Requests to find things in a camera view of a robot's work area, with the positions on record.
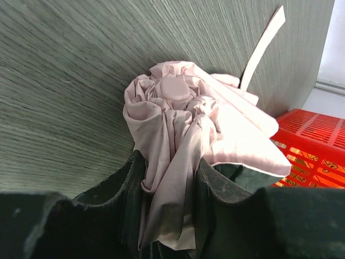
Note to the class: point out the pink and black umbrella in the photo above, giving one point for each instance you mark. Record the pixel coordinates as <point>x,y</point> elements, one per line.
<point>180,115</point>

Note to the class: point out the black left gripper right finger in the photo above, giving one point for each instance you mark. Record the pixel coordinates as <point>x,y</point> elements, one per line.
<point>273,222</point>

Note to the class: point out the red plastic shopping basket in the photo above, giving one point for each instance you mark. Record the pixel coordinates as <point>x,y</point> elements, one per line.
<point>314,145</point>

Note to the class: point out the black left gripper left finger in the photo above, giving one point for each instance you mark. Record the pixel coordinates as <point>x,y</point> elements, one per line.
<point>102,222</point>

